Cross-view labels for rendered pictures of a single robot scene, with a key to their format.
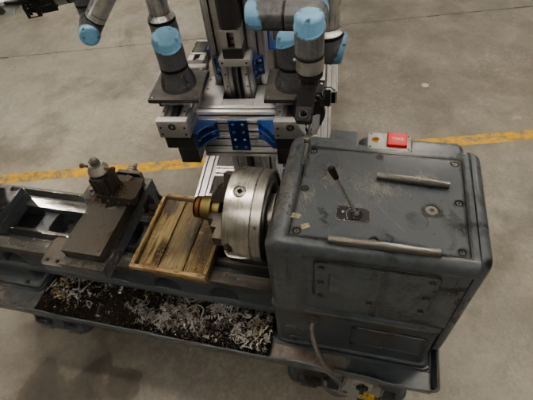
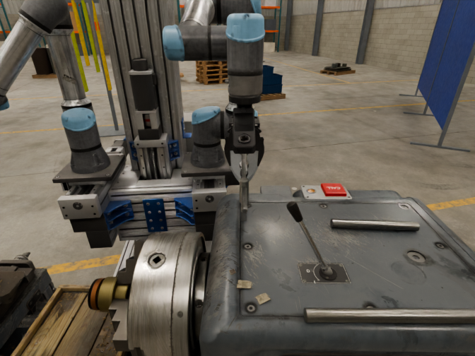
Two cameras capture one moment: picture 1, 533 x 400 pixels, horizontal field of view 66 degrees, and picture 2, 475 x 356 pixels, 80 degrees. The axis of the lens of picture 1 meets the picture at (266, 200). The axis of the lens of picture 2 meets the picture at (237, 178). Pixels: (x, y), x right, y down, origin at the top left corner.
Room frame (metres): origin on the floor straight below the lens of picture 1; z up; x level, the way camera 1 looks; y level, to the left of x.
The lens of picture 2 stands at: (0.36, 0.05, 1.68)
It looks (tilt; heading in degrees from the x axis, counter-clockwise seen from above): 28 degrees down; 342
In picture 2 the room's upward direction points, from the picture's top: straight up
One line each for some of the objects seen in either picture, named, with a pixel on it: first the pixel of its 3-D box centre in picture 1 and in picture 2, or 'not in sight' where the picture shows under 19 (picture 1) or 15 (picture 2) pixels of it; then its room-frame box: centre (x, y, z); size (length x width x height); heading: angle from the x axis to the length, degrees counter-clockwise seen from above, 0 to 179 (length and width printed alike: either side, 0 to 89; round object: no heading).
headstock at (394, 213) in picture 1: (370, 227); (325, 295); (0.77, -0.33, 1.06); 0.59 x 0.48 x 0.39; 71
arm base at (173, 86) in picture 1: (176, 74); (88, 155); (1.58, 0.31, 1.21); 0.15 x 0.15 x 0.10
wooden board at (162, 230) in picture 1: (184, 234); (78, 339); (0.97, 0.34, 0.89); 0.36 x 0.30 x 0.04; 161
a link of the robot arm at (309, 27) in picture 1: (309, 34); (244, 44); (0.96, -0.16, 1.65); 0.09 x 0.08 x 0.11; 163
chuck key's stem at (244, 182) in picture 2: (307, 151); (244, 200); (0.90, -0.14, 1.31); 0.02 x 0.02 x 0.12
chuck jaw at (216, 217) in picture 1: (220, 231); (128, 326); (0.82, 0.16, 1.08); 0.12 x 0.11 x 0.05; 161
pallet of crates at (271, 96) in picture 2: not in sight; (259, 82); (7.55, -2.88, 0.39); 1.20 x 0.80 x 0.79; 94
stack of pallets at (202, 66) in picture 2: not in sight; (216, 70); (10.26, -2.41, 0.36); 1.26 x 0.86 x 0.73; 97
